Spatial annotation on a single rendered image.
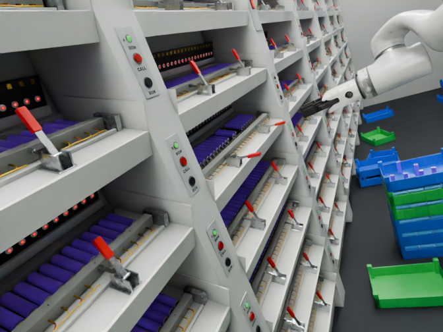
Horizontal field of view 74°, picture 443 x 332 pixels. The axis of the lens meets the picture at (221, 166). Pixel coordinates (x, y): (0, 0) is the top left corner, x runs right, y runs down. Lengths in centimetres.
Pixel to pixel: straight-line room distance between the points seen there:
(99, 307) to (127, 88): 34
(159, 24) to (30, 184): 41
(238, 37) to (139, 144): 75
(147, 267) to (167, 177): 16
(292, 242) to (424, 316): 69
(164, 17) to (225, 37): 52
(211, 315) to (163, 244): 20
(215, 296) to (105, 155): 38
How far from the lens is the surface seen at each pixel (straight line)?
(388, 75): 90
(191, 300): 69
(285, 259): 106
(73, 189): 43
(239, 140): 90
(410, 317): 160
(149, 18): 65
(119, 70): 53
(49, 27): 49
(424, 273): 177
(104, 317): 48
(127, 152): 49
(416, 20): 84
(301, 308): 118
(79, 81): 61
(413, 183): 162
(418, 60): 90
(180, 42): 108
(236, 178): 75
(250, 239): 83
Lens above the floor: 120
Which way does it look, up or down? 16 degrees down
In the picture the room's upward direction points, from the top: 22 degrees counter-clockwise
